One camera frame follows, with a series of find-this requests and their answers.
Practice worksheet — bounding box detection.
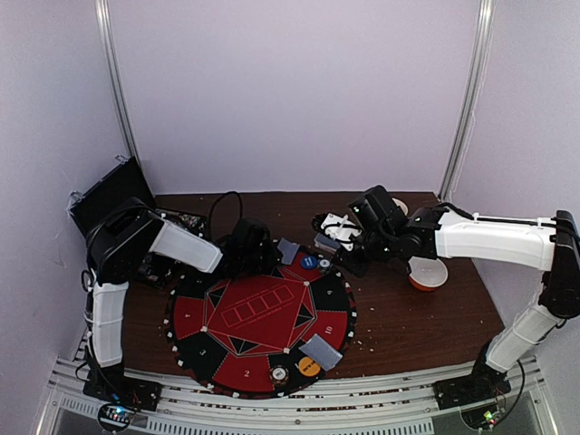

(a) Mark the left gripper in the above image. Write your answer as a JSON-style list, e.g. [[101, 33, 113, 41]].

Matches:
[[242, 239, 284, 277]]

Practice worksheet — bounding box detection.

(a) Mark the orange big blind button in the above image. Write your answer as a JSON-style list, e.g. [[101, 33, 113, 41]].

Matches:
[[296, 356, 321, 377]]

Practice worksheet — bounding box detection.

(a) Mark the deck of blue cards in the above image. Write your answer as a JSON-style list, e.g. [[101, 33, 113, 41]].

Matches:
[[314, 234, 341, 253]]

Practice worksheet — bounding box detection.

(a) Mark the white and orange bowl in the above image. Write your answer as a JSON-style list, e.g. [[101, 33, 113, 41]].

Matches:
[[409, 256, 449, 292]]

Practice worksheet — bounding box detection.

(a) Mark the right aluminium frame post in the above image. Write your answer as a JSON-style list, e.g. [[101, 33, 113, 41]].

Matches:
[[438, 0, 496, 200]]

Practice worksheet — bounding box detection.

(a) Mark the red poker chip stack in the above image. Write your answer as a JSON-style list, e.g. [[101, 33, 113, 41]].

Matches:
[[270, 365, 289, 386]]

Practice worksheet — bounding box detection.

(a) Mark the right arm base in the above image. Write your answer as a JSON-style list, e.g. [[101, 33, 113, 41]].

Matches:
[[433, 374, 511, 410]]

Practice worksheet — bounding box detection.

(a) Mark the floral ceramic mug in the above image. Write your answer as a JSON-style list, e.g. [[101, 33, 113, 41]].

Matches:
[[392, 198, 409, 216]]

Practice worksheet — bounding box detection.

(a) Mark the blue small blind button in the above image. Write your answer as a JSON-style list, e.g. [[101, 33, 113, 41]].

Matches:
[[300, 256, 318, 270]]

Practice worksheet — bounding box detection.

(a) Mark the black poker set case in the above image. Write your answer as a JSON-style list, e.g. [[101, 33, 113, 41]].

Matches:
[[67, 156, 209, 291]]

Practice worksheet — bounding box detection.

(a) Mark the left aluminium frame post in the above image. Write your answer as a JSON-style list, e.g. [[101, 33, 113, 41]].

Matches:
[[94, 0, 140, 164]]

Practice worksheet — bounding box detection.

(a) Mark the round poker table mat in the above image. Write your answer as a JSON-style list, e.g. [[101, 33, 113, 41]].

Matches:
[[164, 246, 357, 400]]

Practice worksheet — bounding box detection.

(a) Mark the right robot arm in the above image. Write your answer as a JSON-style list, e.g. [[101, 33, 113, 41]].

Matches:
[[321, 185, 579, 401]]

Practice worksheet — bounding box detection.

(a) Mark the aluminium frame post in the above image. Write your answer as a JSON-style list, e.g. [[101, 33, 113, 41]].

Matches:
[[94, 0, 140, 164], [438, 0, 496, 200]]

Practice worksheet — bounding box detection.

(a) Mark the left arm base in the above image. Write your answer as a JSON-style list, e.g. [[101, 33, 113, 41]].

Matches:
[[82, 376, 162, 411]]

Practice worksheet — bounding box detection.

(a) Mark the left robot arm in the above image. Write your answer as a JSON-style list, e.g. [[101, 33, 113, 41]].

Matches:
[[82, 197, 282, 402]]

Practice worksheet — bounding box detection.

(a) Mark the small pile of dealt cards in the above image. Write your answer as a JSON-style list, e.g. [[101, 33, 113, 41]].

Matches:
[[299, 334, 343, 372]]

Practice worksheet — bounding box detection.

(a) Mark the front aluminium rail frame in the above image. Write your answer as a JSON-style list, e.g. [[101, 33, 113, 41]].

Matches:
[[32, 357, 565, 434]]

